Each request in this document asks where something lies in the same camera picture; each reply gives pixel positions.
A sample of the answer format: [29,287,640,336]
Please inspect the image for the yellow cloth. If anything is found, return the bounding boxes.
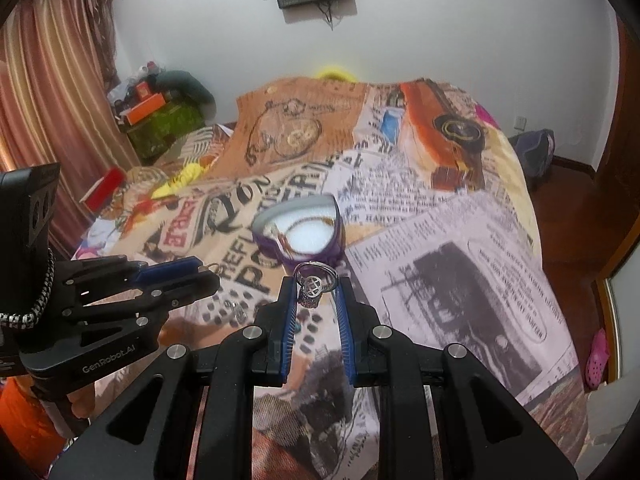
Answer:
[151,159,212,200]

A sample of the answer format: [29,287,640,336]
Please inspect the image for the purple heart-shaped jewelry box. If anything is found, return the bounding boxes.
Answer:
[251,195,347,273]

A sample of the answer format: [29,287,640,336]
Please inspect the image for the yellow plastic item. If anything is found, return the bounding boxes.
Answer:
[316,64,359,82]

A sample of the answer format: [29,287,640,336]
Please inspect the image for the person's left hand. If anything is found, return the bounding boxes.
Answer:
[67,379,97,422]

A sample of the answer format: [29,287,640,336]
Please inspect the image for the red box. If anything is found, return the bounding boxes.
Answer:
[81,167,127,212]

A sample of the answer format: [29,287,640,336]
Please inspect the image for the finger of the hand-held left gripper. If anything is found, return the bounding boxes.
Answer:
[56,255,204,307]
[69,274,222,324]

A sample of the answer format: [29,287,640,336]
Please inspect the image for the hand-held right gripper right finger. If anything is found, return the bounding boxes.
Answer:
[335,279,582,480]

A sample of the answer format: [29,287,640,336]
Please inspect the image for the striped pink curtain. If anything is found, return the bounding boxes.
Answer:
[0,0,143,261]

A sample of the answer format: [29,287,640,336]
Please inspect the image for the pink clog shoe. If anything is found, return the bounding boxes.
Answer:
[584,329,612,390]

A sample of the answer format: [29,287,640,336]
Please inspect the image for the silver ring with round charm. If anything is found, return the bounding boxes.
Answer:
[292,260,342,309]

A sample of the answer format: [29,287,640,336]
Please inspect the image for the beaded bracelet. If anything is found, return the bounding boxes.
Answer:
[269,216,337,262]

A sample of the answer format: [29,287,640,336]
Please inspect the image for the dark grey-green cloth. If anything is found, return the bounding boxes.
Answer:
[154,70,215,107]

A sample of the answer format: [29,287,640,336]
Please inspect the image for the person's left forearm orange sleeve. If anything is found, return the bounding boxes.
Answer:
[0,374,70,463]

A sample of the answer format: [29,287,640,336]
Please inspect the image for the black-white braided cord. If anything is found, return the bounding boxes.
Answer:
[0,249,57,329]

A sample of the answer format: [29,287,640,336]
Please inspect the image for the printed blanket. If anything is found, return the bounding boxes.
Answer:
[70,76,588,480]

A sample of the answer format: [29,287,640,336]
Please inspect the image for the dark backpack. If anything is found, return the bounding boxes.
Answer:
[509,129,557,179]

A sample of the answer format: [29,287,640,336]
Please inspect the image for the orange box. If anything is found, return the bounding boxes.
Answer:
[124,92,167,127]

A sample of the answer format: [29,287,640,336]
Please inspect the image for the green storage box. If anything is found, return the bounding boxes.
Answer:
[124,100,207,162]

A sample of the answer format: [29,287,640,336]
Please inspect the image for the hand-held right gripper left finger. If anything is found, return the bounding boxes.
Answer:
[47,276,297,480]

